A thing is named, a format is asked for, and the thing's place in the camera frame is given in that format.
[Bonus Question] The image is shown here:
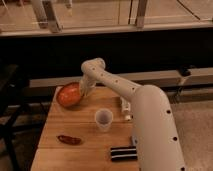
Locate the orange ceramic bowl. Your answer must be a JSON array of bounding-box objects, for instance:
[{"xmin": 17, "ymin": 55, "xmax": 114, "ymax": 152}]
[{"xmin": 56, "ymin": 82, "xmax": 82, "ymax": 108}]

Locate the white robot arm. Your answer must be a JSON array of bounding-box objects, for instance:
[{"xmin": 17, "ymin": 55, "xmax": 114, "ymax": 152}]
[{"xmin": 80, "ymin": 58, "xmax": 187, "ymax": 171}]

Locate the clear plastic cup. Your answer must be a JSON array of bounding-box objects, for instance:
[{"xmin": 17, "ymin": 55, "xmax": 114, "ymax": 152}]
[{"xmin": 94, "ymin": 108, "xmax": 113, "ymax": 132}]

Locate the blue sponge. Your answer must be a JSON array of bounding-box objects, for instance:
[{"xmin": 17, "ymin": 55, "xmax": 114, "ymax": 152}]
[{"xmin": 131, "ymin": 135, "xmax": 137, "ymax": 146}]

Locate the black white striped object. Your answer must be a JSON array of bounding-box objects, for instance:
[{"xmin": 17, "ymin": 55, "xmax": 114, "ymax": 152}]
[{"xmin": 110, "ymin": 146, "xmax": 137, "ymax": 162}]

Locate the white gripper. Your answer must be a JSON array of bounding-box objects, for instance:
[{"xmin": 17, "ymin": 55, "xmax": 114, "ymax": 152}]
[{"xmin": 79, "ymin": 74, "xmax": 96, "ymax": 97}]

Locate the white plastic bottle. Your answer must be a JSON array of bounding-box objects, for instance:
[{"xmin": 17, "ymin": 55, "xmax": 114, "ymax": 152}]
[{"xmin": 120, "ymin": 98, "xmax": 131, "ymax": 121}]

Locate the dark red chili pepper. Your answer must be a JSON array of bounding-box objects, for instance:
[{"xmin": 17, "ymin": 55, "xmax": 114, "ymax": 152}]
[{"xmin": 58, "ymin": 135, "xmax": 82, "ymax": 145}]

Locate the grey metal rail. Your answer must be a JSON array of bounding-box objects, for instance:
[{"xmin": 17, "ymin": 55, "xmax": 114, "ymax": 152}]
[{"xmin": 30, "ymin": 67, "xmax": 213, "ymax": 88}]

